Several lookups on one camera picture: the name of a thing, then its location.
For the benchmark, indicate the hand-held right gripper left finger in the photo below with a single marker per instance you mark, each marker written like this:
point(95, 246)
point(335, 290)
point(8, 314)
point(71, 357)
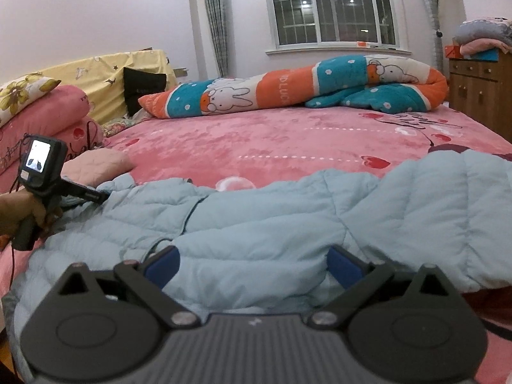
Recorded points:
point(162, 268)

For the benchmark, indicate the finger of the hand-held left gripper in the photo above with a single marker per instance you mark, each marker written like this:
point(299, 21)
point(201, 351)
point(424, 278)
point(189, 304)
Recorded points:
point(86, 194)

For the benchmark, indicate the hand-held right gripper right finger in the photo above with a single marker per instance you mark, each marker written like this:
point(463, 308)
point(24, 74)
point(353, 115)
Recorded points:
point(346, 268)

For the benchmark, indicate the light blue down jacket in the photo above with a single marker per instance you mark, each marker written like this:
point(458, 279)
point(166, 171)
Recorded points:
point(260, 216)

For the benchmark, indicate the person's left hand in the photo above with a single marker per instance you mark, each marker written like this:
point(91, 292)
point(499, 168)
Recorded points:
point(16, 212)

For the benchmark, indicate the pink heart print pillow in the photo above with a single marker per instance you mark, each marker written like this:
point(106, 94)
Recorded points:
point(76, 136)

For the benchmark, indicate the yellow floral pillow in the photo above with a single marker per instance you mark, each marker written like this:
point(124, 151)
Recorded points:
point(24, 92)

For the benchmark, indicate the floral patterned cloth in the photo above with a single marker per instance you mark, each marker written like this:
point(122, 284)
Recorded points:
point(116, 128)

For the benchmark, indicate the yellow star print cloth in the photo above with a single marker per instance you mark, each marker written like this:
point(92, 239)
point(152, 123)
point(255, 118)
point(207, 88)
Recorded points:
point(104, 76)

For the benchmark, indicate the black cushion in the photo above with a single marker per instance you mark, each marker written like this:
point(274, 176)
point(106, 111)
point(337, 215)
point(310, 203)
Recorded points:
point(144, 88)

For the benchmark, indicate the pink heart print bed blanket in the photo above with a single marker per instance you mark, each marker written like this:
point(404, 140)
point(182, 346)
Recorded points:
point(280, 140)

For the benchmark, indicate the wooden board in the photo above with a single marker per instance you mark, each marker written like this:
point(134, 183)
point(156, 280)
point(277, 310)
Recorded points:
point(180, 71)

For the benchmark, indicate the dark red down jacket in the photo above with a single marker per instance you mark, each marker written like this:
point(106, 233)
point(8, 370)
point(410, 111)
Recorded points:
point(448, 148)

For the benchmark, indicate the rabbit print rolled quilt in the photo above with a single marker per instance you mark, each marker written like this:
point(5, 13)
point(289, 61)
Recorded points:
point(280, 84)

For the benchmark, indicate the grey checked curtain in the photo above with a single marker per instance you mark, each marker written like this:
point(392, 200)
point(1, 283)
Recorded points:
point(430, 0)
point(216, 20)

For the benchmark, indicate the small orange windowsill box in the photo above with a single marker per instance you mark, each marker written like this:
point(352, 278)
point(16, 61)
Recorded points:
point(364, 44)

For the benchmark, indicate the wooden cabinet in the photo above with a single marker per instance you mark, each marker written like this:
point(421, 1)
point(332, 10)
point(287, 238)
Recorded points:
point(480, 88)

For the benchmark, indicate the teal folded cloth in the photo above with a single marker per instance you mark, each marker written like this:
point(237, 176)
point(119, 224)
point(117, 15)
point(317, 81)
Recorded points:
point(484, 55)

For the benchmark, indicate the pink folded blanket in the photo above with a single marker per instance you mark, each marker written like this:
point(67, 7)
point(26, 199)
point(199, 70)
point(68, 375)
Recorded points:
point(480, 46)

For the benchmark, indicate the barred window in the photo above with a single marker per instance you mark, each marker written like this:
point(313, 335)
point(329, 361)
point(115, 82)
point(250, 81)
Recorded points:
point(332, 4)

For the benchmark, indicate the grey folded blanket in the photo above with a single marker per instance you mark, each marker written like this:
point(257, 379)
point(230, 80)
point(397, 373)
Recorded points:
point(480, 30)

